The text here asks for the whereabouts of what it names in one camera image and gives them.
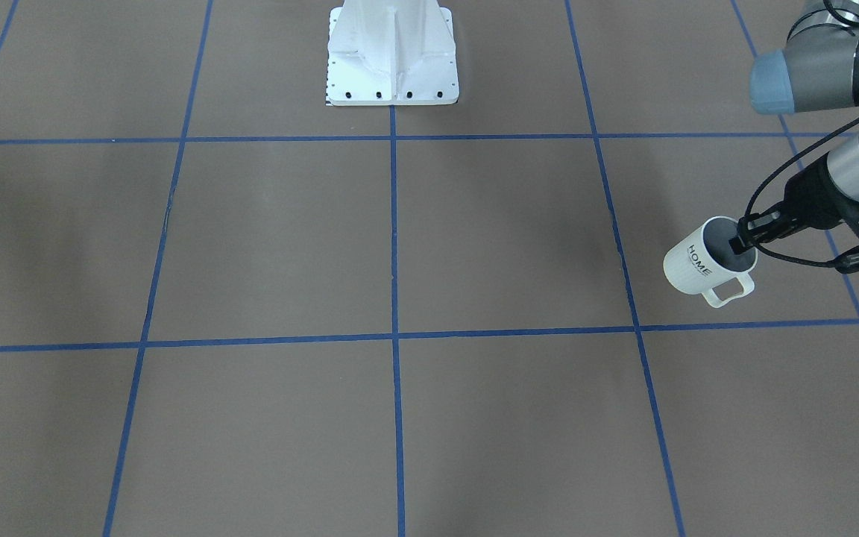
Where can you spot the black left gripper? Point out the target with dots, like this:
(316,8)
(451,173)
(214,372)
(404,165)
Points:
(810,199)

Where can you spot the white mug with HOME text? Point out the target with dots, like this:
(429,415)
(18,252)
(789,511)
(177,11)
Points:
(710,263)

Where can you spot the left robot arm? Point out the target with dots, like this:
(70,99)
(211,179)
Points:
(816,70)

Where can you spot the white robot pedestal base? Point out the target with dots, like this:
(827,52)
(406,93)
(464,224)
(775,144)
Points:
(391,53)

